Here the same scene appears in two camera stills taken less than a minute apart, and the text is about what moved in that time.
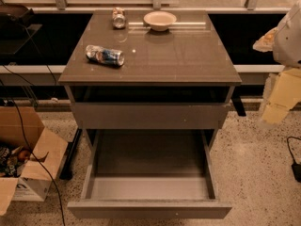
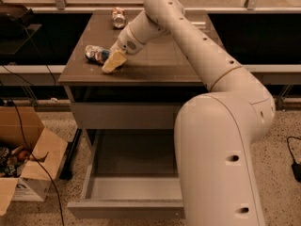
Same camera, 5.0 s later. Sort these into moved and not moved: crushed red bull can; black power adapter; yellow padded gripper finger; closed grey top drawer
Moved: yellow padded gripper finger
Not moved: black power adapter; closed grey top drawer; crushed red bull can
